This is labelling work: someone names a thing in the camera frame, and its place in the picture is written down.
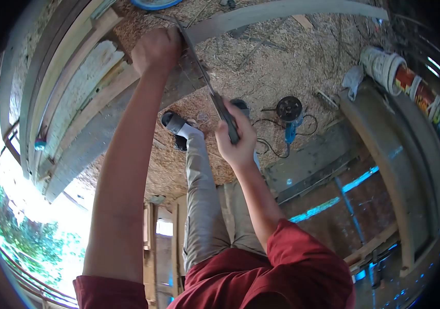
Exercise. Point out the small wood offcut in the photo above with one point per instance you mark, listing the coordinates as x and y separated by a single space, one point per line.
303 22

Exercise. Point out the grey weathered wood plank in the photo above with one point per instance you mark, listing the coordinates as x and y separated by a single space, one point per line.
100 135

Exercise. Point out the white crumpled cloth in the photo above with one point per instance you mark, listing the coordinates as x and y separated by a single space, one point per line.
353 79

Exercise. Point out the stack of wood planks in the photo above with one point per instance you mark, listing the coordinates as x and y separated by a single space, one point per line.
77 77

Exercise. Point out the wood frame posts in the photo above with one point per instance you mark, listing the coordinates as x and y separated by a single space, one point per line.
150 251

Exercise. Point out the person's left hand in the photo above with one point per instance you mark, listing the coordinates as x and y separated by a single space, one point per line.
156 50

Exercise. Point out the person's body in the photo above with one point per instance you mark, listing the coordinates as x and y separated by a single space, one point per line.
266 278

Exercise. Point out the weathered wood beam frame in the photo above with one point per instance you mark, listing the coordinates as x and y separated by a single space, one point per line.
393 162

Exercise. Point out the long pale wood plank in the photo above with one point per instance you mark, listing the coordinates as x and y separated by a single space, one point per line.
281 9

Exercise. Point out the blue round basin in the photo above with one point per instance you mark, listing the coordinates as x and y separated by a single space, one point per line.
154 4

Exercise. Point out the stack of paint buckets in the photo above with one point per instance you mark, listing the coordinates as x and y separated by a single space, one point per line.
393 75

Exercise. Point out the person's left fingers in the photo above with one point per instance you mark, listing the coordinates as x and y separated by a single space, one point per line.
171 36

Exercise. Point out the person's right fingers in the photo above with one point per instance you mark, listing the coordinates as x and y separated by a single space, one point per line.
245 125

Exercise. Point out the person's right hand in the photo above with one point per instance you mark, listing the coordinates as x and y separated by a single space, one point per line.
239 152

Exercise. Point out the small blue round cap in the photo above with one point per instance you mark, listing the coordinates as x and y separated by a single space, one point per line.
39 145

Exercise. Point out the person's right thumb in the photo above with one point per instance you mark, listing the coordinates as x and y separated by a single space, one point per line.
221 138

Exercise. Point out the blue angle grinder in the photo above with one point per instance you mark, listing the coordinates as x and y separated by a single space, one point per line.
290 116

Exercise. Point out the person's legs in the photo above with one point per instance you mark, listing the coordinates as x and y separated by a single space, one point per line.
202 193

